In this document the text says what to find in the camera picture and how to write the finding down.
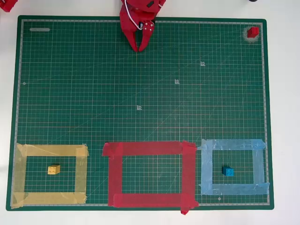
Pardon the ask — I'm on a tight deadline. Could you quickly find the red toy brick cube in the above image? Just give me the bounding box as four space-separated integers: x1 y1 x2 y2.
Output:
247 26 260 38

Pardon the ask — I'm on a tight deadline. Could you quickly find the red leader robot arm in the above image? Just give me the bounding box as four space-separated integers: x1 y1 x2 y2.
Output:
0 0 17 13

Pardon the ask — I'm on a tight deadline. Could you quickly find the red tape square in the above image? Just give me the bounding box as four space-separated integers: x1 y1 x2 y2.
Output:
102 140 199 215

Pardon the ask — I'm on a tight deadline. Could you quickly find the blue tape square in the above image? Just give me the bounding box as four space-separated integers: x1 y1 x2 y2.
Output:
196 138 270 196

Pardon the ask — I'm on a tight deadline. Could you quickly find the yellow toy brick cube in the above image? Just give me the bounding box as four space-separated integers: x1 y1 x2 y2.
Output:
47 165 61 176

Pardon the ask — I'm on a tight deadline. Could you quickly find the blue toy brick cube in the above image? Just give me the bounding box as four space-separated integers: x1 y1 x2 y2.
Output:
222 165 235 177

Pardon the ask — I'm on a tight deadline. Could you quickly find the yellow tape square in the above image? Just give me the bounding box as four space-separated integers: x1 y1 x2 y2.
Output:
10 142 90 210

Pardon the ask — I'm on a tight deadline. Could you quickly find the green cutting mat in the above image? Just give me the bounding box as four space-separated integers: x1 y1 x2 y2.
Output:
6 15 274 211

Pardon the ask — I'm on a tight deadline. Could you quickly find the white servo cable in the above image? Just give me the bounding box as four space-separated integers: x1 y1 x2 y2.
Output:
124 0 143 30

